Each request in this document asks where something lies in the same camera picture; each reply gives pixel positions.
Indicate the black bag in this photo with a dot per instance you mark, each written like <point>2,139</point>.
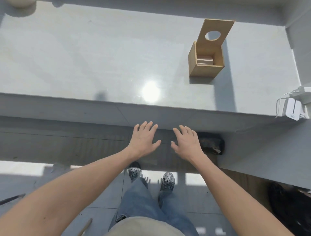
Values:
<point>291,209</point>

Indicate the person's right hand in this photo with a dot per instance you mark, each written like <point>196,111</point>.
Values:
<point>187,147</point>

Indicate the person's right middle finger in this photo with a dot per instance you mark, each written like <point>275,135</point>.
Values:
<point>183,130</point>

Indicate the black object under counter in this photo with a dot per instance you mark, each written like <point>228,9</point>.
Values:
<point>211,143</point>

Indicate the white power strip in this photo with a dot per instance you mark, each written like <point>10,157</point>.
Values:
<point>305,94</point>

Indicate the wooden stick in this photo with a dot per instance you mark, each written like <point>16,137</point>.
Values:
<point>85,227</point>

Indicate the beige round object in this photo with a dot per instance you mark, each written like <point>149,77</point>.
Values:
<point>23,3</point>

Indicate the person's right forearm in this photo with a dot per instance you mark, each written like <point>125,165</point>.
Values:
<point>233,197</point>

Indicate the person's right thumb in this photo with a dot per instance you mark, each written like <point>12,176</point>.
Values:
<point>174,146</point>

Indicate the person's left forearm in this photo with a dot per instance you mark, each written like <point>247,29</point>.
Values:
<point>65,194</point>

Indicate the patterned grey left shoe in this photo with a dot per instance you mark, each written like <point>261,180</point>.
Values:
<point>135,173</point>

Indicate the beige shirt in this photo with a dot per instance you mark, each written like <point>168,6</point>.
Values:
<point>143,228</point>

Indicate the white power adapter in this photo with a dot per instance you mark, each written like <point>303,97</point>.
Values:
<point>293,109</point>

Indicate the person's left thumb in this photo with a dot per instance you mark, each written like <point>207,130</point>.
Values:
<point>156,145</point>

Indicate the wooden box with holed lid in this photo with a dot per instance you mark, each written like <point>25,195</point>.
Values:
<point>206,69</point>

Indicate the blue jeans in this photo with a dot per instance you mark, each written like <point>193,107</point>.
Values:
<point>143,204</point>

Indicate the person's left middle finger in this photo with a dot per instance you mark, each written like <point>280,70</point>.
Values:
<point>148,127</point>

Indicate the person's left hand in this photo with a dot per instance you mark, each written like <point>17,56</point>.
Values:
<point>142,143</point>

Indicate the patterned grey shoe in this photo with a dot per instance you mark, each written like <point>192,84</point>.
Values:
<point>167,181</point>
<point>135,173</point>

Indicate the patterned grey right shoe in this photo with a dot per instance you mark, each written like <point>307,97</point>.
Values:
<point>167,181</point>

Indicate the person's right little finger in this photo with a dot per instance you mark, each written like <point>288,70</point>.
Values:
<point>194,136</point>

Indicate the person's left little finger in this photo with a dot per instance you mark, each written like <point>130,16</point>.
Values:
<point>135,129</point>

